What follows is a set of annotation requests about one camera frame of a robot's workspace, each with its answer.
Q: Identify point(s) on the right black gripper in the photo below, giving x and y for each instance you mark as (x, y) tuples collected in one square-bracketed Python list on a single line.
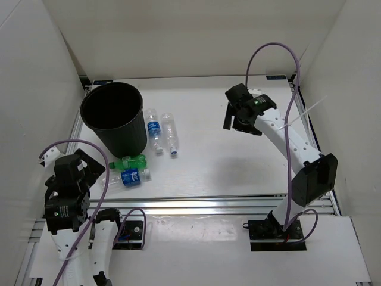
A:
[(231, 112)]

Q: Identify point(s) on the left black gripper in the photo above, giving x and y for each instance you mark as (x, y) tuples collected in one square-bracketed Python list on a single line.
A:
[(93, 169)]

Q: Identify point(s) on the clear bottle blue label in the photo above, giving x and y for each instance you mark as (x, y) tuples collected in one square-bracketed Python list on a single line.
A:
[(126, 179), (154, 130)]

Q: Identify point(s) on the clear plastic bottle blue cap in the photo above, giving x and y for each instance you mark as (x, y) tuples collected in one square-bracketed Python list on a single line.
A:
[(170, 133)]

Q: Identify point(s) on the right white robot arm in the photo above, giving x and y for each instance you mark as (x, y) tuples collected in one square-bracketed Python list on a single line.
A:
[(313, 173)]

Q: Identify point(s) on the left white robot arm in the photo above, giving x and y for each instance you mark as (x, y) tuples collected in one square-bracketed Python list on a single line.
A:
[(84, 242)]

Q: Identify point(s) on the black plastic bin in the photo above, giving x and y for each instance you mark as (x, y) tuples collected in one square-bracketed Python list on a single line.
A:
[(114, 111)]

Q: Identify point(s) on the green plastic bottle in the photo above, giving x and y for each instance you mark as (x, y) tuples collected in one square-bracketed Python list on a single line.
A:
[(129, 162)]

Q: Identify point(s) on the white zip tie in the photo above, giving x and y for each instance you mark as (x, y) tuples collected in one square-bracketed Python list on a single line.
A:
[(302, 114)]

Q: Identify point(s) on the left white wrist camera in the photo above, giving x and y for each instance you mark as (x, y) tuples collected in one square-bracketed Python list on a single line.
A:
[(50, 157)]

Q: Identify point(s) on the aluminium frame rail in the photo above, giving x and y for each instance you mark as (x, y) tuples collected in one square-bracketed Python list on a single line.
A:
[(199, 206)]

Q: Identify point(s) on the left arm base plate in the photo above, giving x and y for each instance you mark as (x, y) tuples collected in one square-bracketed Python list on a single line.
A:
[(131, 237)]

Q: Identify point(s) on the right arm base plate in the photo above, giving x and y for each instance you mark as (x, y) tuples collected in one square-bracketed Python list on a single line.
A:
[(262, 241)]

